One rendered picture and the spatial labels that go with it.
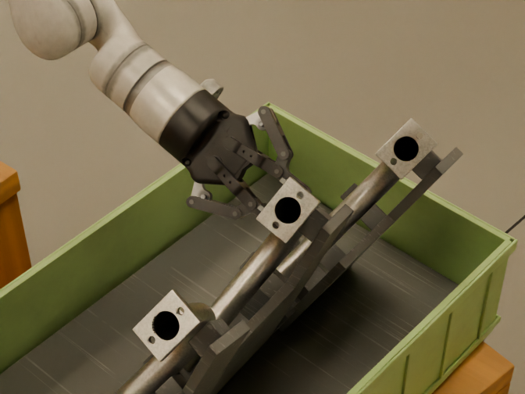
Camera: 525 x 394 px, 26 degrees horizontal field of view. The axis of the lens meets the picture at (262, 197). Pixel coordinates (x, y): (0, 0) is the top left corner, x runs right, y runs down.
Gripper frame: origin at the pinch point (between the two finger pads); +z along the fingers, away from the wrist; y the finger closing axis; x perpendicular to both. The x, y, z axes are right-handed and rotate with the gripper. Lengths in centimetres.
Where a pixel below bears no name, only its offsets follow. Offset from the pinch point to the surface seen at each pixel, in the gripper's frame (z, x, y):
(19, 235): -36, 49, -37
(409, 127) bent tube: 4.1, 8.4, 13.8
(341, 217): 5.1, 2.5, 2.4
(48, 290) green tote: -18.6, 17.9, -29.8
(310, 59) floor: -50, 212, 8
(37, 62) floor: -109, 194, -42
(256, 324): 5.1, 4.3, -12.5
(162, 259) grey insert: -12.8, 33.8, -21.4
